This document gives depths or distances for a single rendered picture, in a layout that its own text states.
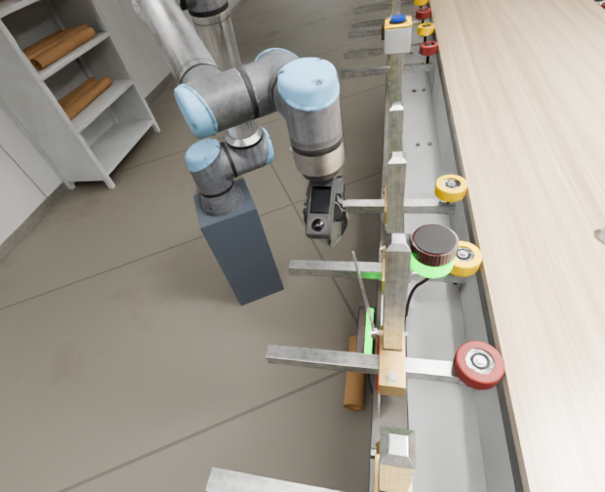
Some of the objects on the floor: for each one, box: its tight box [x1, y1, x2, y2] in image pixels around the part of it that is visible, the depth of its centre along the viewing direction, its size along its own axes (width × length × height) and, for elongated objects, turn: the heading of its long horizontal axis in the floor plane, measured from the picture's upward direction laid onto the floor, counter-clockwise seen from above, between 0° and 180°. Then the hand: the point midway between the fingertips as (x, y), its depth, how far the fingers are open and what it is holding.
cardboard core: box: [343, 336, 365, 411], centre depth 152 cm, size 30×8×8 cm, turn 178°
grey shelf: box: [0, 0, 161, 189], centre depth 267 cm, size 45×90×155 cm, turn 178°
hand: (329, 245), depth 78 cm, fingers closed
